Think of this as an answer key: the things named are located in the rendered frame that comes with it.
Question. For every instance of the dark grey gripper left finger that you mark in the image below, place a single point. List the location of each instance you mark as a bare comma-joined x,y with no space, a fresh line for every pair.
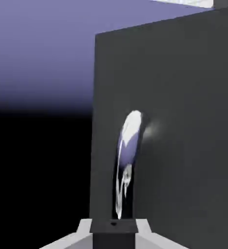
103,233

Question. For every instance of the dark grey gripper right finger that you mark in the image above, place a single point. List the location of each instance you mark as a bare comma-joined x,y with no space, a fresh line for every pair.
125,233

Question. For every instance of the dark grey cabinet door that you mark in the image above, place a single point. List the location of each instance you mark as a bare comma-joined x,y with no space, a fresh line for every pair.
184,116

